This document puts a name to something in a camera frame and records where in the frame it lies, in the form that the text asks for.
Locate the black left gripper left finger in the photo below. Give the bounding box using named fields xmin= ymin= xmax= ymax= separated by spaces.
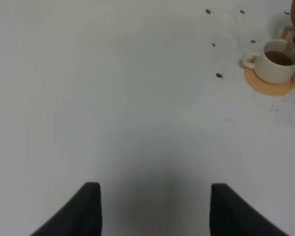
xmin=32 ymin=182 xmax=101 ymax=236

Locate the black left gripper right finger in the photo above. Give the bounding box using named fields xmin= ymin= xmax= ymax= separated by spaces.
xmin=209 ymin=183 xmax=286 ymax=236

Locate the orange coaster front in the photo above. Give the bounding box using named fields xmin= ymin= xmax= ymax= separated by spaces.
xmin=244 ymin=68 xmax=295 ymax=96

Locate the orange coaster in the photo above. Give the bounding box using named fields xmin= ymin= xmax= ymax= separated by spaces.
xmin=278 ymin=26 xmax=295 ymax=45
xmin=244 ymin=68 xmax=295 ymax=96

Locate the white teacup front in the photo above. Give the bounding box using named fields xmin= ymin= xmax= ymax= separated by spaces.
xmin=242 ymin=39 xmax=295 ymax=84

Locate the orange coaster rear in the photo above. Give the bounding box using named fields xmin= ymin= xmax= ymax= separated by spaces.
xmin=278 ymin=26 xmax=295 ymax=45

